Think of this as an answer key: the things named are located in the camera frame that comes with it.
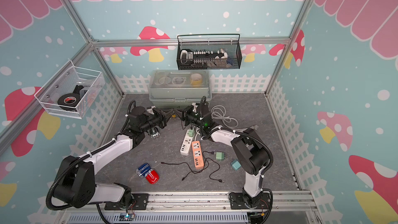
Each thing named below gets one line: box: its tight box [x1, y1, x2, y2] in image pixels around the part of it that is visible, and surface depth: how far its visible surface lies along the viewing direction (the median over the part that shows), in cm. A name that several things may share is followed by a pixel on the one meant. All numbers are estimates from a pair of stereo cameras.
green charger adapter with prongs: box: [215, 151, 226, 161], surface depth 89 cm
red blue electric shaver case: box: [135, 162, 160, 185], surface depth 82 cm
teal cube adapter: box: [231, 159, 242, 171], surface depth 85 cm
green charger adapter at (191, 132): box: [188, 128, 195, 138], surface depth 94 cm
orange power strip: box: [191, 140, 205, 170], surface depth 89 cm
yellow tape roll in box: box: [190, 73, 203, 86], surface depth 105 cm
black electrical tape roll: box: [57, 93, 81, 112], surface depth 70 cm
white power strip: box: [179, 129, 195, 157], surface depth 92 cm
